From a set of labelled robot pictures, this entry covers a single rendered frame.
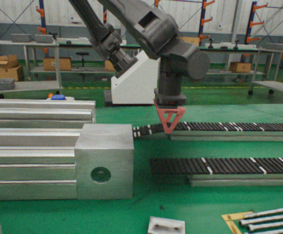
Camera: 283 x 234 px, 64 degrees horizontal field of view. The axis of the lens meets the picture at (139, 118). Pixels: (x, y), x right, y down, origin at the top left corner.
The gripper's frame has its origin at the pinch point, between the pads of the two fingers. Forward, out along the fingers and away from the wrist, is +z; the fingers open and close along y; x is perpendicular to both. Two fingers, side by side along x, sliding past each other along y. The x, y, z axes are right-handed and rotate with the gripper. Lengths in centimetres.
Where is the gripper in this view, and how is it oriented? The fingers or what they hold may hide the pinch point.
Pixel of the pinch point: (166, 126)
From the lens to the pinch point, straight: 60.2
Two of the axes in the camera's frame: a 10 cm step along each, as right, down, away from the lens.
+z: -0.4, 9.3, 3.5
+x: 10.0, 0.1, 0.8
